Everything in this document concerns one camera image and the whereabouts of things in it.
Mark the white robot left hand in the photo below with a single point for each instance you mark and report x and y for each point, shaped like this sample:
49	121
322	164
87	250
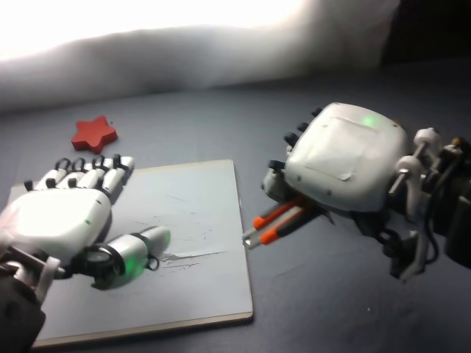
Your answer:
59	220

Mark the grey paper sheet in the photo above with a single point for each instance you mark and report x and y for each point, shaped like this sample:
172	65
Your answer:
191	213

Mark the red wooden star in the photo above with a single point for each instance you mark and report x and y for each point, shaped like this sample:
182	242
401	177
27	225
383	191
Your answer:
93	136

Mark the white backdrop sheet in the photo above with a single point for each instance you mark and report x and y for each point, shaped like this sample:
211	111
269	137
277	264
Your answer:
184	55

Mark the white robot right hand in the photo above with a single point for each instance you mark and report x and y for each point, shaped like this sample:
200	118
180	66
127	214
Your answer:
346	158

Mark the grey table cloth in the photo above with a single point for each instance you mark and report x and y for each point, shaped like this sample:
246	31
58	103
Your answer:
331	301

